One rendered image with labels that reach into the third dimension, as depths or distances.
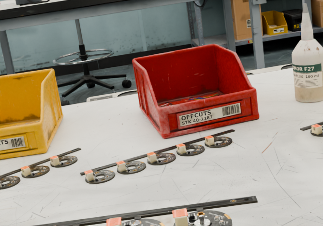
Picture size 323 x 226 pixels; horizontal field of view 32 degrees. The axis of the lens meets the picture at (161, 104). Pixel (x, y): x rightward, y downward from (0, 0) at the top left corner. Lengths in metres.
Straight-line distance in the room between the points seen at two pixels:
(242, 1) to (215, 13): 0.46
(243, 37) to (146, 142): 3.88
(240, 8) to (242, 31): 0.17
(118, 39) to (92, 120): 4.06
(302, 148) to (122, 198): 0.16
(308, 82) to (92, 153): 0.23
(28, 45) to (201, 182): 4.33
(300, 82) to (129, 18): 4.11
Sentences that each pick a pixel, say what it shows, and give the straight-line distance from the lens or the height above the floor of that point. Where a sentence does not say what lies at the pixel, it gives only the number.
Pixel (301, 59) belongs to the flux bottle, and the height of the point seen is 0.80.
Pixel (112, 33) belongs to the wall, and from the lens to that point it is 4.67.
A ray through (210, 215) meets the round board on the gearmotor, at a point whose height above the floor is 0.81.
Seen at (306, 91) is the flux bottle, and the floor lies 0.76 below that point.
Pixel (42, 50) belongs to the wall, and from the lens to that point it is 4.72.
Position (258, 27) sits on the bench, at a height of 0.49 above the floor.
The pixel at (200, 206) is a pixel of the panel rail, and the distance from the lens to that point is 0.26.
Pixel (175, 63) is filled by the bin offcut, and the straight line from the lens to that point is 0.64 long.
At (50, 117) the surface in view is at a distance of 0.60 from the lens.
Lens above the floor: 0.93
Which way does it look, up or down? 16 degrees down
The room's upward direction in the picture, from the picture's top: 8 degrees counter-clockwise
